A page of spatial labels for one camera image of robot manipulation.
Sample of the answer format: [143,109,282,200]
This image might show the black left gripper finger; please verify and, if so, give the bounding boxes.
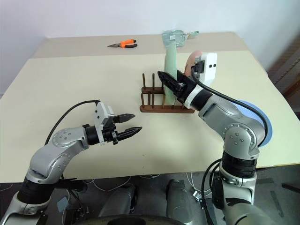
[116,126,143,141]
[114,113,136,124]

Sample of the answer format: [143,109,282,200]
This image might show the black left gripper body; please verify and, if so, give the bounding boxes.
[104,114,120,145]

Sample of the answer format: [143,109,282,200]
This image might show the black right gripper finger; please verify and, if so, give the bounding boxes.
[176,69,195,84]
[157,71,186,96]

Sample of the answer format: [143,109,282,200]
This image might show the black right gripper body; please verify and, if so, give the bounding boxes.
[173,80,200,104]

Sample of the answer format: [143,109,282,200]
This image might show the green plate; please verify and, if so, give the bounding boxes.
[164,43,179,107]

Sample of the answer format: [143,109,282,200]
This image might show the wooden dish rack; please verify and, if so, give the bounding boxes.
[140,72,195,114]

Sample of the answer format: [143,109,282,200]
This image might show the pink plate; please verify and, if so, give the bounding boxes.
[184,50,203,78]

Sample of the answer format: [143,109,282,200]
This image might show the clear plastic bag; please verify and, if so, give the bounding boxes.
[161,30,188,49]

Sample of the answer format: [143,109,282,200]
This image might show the grey rounded robot leg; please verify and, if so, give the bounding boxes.
[166,179,200,217]
[98,184,138,218]

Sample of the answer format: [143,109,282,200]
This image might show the black rounded shape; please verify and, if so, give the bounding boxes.
[88,214,188,225]

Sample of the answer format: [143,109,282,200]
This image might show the blue plate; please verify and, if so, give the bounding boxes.
[234,99,274,148]

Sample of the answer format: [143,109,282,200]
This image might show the dark brown furniture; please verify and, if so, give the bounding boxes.
[267,37,300,99]

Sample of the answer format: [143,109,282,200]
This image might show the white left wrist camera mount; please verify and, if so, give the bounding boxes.
[92,101,116,146]

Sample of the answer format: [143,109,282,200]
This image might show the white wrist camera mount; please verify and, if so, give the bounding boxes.
[184,52,219,109]
[92,101,116,146]

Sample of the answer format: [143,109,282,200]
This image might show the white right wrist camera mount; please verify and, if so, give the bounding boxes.
[184,52,219,109]

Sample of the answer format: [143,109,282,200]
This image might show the white floor cable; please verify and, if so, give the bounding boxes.
[83,174,132,191]
[184,172,213,201]

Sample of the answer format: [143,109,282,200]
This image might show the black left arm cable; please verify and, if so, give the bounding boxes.
[44,100,100,145]

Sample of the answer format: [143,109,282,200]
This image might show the orange handled pliers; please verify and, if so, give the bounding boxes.
[107,39,138,49]

